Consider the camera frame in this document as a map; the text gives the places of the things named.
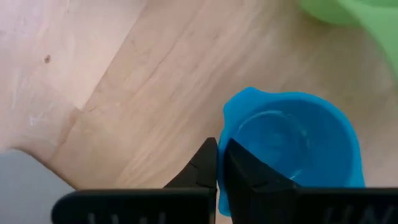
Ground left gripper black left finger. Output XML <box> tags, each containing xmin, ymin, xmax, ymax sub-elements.
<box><xmin>51</xmin><ymin>136</ymin><xmax>219</xmax><ymax>224</ymax></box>

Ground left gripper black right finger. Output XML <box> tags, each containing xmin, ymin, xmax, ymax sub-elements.
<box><xmin>223</xmin><ymin>138</ymin><xmax>398</xmax><ymax>224</ymax></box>

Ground light blue measuring cup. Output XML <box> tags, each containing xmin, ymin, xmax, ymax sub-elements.
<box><xmin>216</xmin><ymin>86</ymin><xmax>366</xmax><ymax>217</ymax></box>

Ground green measuring cup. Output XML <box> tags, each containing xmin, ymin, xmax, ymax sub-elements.
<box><xmin>298</xmin><ymin>0</ymin><xmax>398</xmax><ymax>78</ymax></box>

